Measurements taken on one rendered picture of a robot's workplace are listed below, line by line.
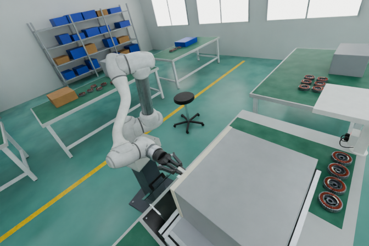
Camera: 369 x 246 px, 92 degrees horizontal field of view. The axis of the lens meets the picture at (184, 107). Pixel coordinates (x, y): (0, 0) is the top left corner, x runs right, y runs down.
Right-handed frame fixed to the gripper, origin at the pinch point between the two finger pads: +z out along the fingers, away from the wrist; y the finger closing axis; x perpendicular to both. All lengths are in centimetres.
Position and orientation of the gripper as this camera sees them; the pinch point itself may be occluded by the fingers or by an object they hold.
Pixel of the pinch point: (183, 172)
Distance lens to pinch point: 95.9
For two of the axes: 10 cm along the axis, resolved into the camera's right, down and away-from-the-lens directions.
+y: -6.7, 5.0, -5.5
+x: -1.8, -8.3, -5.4
